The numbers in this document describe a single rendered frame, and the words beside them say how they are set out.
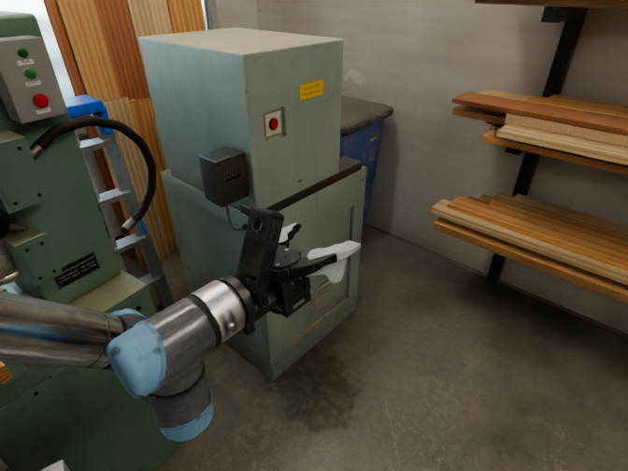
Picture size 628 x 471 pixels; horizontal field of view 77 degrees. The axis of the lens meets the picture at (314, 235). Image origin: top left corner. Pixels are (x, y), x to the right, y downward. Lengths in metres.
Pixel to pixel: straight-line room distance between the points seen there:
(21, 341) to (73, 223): 0.73
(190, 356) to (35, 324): 0.18
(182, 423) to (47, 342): 0.19
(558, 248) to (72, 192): 1.82
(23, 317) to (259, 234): 0.28
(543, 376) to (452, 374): 0.43
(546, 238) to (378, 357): 0.94
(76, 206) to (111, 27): 1.56
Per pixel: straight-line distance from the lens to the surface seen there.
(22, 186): 1.08
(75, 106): 1.91
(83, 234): 1.28
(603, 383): 2.38
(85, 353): 0.59
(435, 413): 1.95
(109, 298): 1.31
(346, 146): 2.22
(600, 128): 1.80
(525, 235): 2.02
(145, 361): 0.48
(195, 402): 0.56
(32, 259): 1.13
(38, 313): 0.56
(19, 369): 1.13
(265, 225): 0.53
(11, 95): 1.07
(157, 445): 1.78
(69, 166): 1.21
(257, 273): 0.53
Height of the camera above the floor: 1.58
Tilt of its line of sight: 33 degrees down
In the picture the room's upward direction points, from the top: straight up
